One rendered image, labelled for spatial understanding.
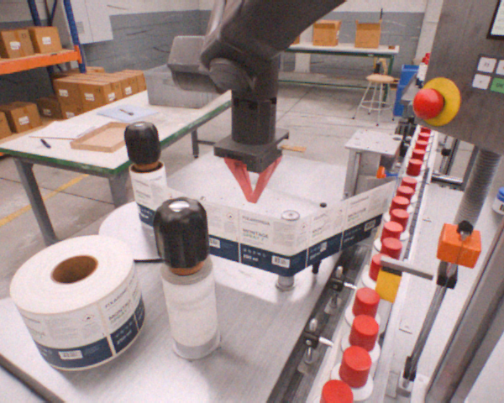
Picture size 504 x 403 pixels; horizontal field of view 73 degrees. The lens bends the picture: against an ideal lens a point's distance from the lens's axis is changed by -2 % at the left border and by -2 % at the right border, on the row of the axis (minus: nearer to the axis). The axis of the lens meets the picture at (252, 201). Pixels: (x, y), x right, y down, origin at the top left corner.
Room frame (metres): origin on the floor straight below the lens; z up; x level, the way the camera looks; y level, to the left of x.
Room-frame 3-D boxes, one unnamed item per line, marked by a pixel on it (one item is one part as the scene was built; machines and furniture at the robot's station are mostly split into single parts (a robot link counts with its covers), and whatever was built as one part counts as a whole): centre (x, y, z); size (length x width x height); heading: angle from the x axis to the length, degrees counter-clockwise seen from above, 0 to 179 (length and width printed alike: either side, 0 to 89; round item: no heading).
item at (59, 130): (1.79, 1.04, 0.81); 0.38 x 0.36 x 0.02; 159
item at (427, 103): (0.43, -0.22, 1.33); 0.04 x 0.03 x 0.04; 27
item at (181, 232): (0.43, 0.11, 1.03); 0.09 x 0.09 x 0.30
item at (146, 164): (0.80, 0.27, 1.04); 0.09 x 0.09 x 0.29
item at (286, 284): (0.57, -0.07, 0.97); 0.05 x 0.05 x 0.19
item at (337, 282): (0.55, -0.20, 0.89); 0.06 x 0.03 x 0.12; 62
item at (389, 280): (0.35, -0.19, 1.09); 0.03 x 0.01 x 0.06; 62
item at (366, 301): (0.34, -0.16, 0.98); 0.05 x 0.05 x 0.20
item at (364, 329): (0.29, -0.14, 0.98); 0.05 x 0.05 x 0.20
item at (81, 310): (0.46, 0.32, 0.95); 0.20 x 0.20 x 0.14
